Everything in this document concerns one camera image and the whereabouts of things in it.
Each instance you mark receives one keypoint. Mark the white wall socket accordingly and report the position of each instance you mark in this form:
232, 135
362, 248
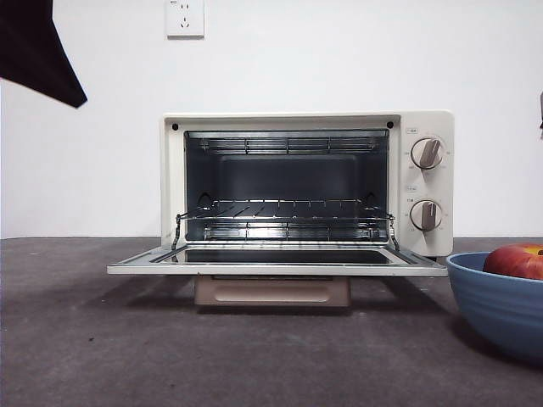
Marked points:
185, 19

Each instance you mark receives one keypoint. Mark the red yellow apple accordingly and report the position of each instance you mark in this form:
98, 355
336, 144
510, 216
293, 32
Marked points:
513, 263

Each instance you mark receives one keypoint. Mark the oven temperature knob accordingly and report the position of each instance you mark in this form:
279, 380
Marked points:
427, 152

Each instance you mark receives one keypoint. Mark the blue ribbed bowl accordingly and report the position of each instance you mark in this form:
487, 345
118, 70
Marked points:
496, 305

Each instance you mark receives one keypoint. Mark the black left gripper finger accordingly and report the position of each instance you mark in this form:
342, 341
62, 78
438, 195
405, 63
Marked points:
38, 51

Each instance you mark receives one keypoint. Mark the cream Toshiba toaster oven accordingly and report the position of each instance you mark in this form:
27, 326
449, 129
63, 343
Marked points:
169, 169

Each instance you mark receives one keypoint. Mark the oven timer knob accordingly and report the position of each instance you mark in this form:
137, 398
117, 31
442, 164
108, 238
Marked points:
426, 215

